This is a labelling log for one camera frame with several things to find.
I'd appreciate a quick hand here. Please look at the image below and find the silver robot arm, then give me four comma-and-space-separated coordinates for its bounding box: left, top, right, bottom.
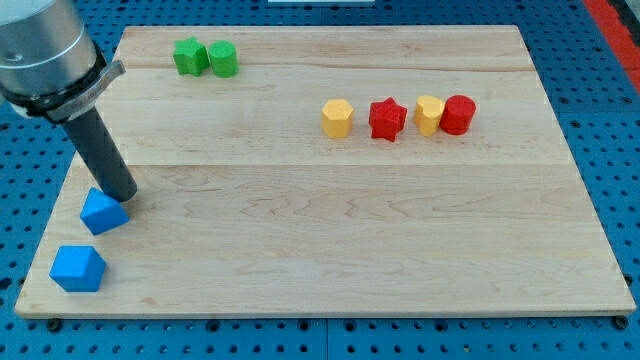
1, 0, 125, 124

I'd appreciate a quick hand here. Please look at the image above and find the red star block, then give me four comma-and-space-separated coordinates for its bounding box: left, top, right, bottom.
368, 97, 407, 142

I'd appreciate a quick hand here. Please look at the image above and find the green star block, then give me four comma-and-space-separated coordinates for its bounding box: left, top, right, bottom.
173, 37, 210, 76

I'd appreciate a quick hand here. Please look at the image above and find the wooden board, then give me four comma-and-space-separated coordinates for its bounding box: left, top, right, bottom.
15, 25, 636, 319

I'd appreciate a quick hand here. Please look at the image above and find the yellow hexagon block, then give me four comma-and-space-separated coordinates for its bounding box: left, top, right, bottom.
321, 99, 354, 138

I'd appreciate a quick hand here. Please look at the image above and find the yellow heart block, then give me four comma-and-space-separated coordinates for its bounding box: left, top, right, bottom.
414, 95, 445, 136

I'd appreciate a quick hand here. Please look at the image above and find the red cylinder block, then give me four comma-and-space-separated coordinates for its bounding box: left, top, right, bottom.
439, 95, 476, 135

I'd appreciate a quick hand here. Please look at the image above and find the green cylinder block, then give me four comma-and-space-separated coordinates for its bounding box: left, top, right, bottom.
208, 40, 239, 78

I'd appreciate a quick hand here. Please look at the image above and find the blue triangle block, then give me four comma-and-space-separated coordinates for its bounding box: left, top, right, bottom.
80, 188, 130, 235

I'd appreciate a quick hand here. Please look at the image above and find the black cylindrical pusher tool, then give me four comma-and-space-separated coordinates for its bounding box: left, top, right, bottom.
62, 108, 137, 202

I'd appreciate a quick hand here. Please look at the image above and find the blue cube block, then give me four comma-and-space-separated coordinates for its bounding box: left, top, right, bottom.
49, 245, 106, 292

